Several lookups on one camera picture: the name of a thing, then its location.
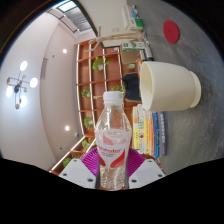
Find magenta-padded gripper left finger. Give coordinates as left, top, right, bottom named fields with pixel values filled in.
left=58, top=146, right=101, bottom=190

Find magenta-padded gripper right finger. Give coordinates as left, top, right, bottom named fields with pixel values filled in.
left=126, top=147, right=166, bottom=190

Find clear plastic water bottle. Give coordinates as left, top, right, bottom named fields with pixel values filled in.
left=94, top=90, right=134, bottom=192

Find colourful book stack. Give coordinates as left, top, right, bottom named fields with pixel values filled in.
left=131, top=103, right=168, bottom=159

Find cream plastic cup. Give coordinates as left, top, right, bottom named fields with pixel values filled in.
left=139, top=60, right=202, bottom=113

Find branching ceiling lamp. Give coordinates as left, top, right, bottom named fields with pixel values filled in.
left=5, top=60, right=39, bottom=110

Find wooden shelf unit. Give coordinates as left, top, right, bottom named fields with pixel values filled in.
left=48, top=39, right=144, bottom=176

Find ceiling air vent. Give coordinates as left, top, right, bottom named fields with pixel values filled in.
left=40, top=57, right=48, bottom=80

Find dark book stack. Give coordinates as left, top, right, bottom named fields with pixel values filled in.
left=139, top=39, right=155, bottom=62

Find tall green-white carton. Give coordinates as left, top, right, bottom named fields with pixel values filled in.
left=121, top=40, right=147, bottom=52

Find wooden artist mannequin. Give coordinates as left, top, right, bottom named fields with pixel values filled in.
left=84, top=31, right=148, bottom=53

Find flat round red coaster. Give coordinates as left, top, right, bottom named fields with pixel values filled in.
left=162, top=19, right=181, bottom=45

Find small green-white box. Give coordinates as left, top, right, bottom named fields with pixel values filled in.
left=131, top=18, right=145, bottom=29

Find grey window curtain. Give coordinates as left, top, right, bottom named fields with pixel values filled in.
left=61, top=8, right=93, bottom=34

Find flat white boxes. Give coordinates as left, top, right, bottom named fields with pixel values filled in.
left=122, top=4, right=139, bottom=31

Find window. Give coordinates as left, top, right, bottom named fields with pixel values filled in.
left=54, top=0, right=79, bottom=13

